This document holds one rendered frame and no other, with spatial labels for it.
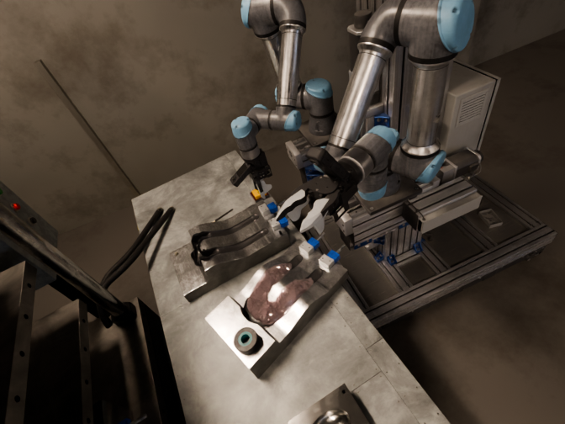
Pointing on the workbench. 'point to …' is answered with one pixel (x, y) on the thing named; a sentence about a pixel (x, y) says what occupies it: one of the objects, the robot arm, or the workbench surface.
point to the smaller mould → (333, 410)
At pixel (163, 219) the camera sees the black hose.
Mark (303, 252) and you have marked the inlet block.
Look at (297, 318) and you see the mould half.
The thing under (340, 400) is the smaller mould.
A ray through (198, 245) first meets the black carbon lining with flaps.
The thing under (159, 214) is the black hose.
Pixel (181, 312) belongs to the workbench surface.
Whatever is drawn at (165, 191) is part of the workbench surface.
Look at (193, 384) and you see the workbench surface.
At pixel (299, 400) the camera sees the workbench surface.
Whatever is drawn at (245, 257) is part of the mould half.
